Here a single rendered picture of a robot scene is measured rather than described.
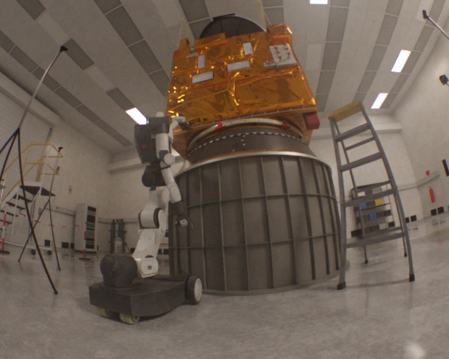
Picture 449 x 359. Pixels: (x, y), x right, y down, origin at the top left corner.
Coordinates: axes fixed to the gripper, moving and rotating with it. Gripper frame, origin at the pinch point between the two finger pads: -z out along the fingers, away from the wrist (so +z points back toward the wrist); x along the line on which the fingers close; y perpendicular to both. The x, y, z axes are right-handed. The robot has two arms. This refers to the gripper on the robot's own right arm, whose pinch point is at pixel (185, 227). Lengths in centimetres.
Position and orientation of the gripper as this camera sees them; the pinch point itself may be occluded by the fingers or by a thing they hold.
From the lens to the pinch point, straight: 145.1
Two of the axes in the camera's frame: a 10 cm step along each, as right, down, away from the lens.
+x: 8.5, -3.0, 4.3
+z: -2.9, -9.5, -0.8
